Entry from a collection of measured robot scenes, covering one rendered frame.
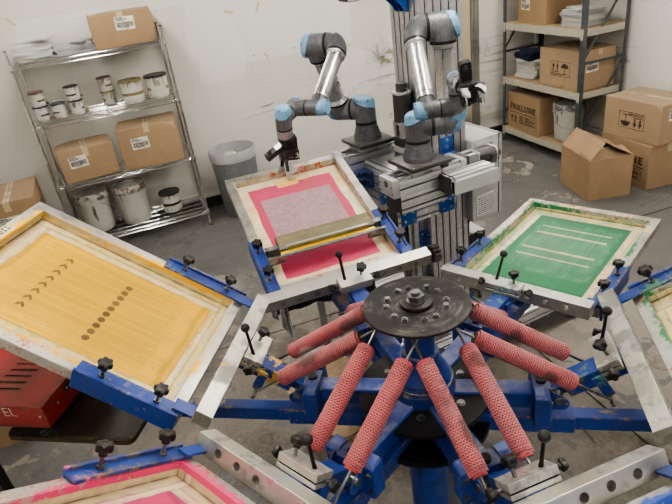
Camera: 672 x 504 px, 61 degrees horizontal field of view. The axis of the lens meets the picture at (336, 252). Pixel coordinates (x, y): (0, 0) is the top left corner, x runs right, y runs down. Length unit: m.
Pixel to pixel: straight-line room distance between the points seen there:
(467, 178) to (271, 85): 3.51
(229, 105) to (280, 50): 0.73
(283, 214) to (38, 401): 1.23
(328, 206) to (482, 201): 1.01
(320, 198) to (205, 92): 3.36
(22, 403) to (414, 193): 1.81
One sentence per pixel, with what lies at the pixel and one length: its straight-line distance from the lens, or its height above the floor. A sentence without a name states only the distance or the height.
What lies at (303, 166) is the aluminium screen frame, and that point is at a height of 1.29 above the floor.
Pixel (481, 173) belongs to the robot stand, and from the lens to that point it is 2.82.
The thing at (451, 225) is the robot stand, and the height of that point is 0.77.
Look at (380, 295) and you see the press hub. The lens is 1.64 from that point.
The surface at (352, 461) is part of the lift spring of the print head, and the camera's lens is 1.44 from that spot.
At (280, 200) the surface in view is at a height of 1.21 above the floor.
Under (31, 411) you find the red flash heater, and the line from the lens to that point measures 2.01.
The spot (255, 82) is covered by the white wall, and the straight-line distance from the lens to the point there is 5.92.
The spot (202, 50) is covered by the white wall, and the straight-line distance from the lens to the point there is 5.80.
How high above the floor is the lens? 2.19
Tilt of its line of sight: 28 degrees down
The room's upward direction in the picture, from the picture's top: 8 degrees counter-clockwise
